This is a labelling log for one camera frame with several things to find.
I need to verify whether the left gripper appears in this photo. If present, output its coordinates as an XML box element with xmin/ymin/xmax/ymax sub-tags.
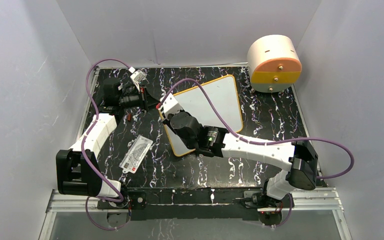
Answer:
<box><xmin>119</xmin><ymin>85</ymin><xmax>161</xmax><ymax>114</ymax></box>

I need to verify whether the yellow framed whiteboard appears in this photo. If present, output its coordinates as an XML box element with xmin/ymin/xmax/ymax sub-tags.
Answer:
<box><xmin>164</xmin><ymin>74</ymin><xmax>244</xmax><ymax>157</ymax></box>

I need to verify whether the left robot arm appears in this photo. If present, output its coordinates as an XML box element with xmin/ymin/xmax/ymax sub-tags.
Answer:
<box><xmin>55</xmin><ymin>77</ymin><xmax>159</xmax><ymax>208</ymax></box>

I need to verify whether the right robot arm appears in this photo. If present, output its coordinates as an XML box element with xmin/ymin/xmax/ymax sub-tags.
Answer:
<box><xmin>163</xmin><ymin>110</ymin><xmax>318</xmax><ymax>207</ymax></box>

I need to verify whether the flat packaged ruler set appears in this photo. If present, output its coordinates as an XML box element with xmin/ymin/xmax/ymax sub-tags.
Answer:
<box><xmin>119</xmin><ymin>135</ymin><xmax>153</xmax><ymax>174</ymax></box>

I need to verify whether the round three drawer cabinet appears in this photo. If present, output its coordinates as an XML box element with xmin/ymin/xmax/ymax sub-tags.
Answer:
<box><xmin>247</xmin><ymin>34</ymin><xmax>303</xmax><ymax>93</ymax></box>

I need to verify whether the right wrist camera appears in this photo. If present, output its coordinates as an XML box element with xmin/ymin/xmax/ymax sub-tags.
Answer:
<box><xmin>160</xmin><ymin>94</ymin><xmax>183</xmax><ymax>118</ymax></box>

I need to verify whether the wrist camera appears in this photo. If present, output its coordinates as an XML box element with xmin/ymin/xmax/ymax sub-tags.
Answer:
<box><xmin>160</xmin><ymin>94</ymin><xmax>183</xmax><ymax>118</ymax></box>
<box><xmin>128</xmin><ymin>66</ymin><xmax>146</xmax><ymax>90</ymax></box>

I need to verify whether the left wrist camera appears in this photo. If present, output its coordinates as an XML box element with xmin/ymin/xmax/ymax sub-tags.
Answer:
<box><xmin>128</xmin><ymin>66</ymin><xmax>146</xmax><ymax>90</ymax></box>

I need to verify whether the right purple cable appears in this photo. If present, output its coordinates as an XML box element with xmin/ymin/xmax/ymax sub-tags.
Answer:
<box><xmin>156</xmin><ymin>78</ymin><xmax>355</xmax><ymax>229</ymax></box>

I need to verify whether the purple cable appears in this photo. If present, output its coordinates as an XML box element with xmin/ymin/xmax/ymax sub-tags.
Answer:
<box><xmin>84</xmin><ymin>58</ymin><xmax>137</xmax><ymax>231</ymax></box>
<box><xmin>156</xmin><ymin>78</ymin><xmax>355</xmax><ymax>229</ymax></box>

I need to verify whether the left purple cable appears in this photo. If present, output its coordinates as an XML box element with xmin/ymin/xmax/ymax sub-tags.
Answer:
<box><xmin>84</xmin><ymin>58</ymin><xmax>137</xmax><ymax>231</ymax></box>

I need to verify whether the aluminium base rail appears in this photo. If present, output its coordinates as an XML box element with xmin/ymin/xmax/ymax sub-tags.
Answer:
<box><xmin>46</xmin><ymin>187</ymin><xmax>344</xmax><ymax>213</ymax></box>

